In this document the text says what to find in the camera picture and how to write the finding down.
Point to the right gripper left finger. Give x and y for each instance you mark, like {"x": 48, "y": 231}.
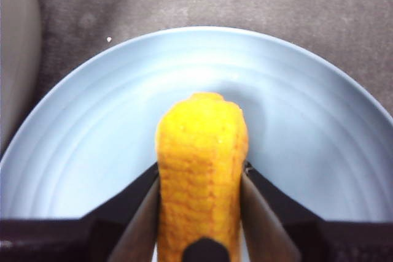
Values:
{"x": 92, "y": 240}

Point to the blue round plate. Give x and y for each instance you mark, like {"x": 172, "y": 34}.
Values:
{"x": 92, "y": 105}

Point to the pale green electric steamer pot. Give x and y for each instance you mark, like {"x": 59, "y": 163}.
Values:
{"x": 15, "y": 59}

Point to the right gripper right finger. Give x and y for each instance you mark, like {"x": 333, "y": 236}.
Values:
{"x": 307, "y": 240}

